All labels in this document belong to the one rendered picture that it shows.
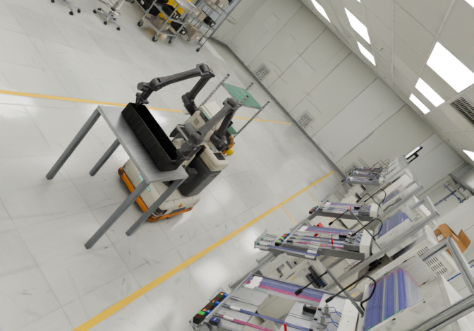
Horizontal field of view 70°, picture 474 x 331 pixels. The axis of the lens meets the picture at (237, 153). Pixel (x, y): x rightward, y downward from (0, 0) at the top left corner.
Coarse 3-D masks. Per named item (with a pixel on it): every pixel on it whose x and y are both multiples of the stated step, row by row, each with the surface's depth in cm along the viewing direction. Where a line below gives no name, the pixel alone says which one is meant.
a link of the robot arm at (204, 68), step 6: (204, 66) 256; (204, 72) 255; (210, 72) 258; (204, 78) 266; (210, 78) 267; (198, 84) 271; (204, 84) 271; (192, 90) 277; (198, 90) 276; (186, 96) 284; (192, 96) 279; (192, 102) 283
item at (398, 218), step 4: (400, 212) 311; (404, 212) 315; (396, 216) 309; (400, 216) 299; (404, 216) 301; (388, 220) 320; (392, 220) 306; (396, 220) 294; (400, 220) 285; (404, 220) 287; (384, 224) 314; (388, 224) 303; (392, 224) 292; (396, 224) 281; (384, 228) 302; (388, 228) 292; (392, 228) 280; (380, 232) 299; (384, 232) 287; (380, 236) 285
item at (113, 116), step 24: (96, 120) 246; (120, 120) 247; (72, 144) 254; (120, 144) 293; (96, 168) 300; (144, 168) 226; (168, 192) 265; (120, 216) 238; (144, 216) 276; (96, 240) 246
